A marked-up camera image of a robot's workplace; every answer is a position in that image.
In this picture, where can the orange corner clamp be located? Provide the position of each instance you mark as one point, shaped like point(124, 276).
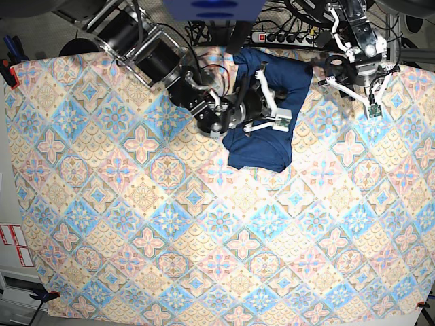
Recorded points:
point(44, 296)
point(423, 305)

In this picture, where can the orange corner clamp left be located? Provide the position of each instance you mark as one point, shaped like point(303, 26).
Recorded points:
point(44, 296)

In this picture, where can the red white labels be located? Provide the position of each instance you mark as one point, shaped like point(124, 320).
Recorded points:
point(14, 249)

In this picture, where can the blue long-sleeve T-shirt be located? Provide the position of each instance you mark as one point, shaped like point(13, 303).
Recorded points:
point(267, 148)

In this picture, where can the patterned tile tablecloth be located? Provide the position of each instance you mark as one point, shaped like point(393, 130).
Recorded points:
point(133, 216)

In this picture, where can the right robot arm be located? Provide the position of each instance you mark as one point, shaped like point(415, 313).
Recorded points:
point(136, 42)

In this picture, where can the white power strip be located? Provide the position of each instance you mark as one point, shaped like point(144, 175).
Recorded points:
point(288, 39)

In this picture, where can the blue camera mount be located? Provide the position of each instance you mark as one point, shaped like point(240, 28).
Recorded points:
point(239, 10)

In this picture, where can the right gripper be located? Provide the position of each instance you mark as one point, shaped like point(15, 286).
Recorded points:
point(219, 114)

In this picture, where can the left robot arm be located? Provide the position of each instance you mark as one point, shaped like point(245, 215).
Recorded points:
point(349, 27)

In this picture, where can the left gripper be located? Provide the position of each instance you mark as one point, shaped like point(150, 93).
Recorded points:
point(345, 76)

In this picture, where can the orange corner clamp right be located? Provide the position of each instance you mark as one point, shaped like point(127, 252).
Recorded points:
point(423, 305)

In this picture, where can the black red table clamp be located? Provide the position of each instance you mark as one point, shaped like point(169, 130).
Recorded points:
point(15, 55)

